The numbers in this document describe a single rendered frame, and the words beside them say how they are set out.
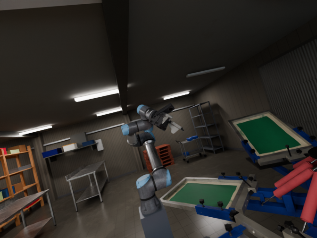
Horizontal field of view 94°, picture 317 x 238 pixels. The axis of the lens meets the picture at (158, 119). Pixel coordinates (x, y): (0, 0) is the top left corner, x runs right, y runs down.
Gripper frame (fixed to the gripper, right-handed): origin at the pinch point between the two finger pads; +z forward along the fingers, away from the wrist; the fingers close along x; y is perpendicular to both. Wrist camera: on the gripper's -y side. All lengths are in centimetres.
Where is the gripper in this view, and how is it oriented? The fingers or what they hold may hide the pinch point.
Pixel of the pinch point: (179, 123)
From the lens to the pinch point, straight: 81.1
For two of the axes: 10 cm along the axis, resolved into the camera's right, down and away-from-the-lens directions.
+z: 6.5, 3.2, -6.9
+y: -5.7, 8.1, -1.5
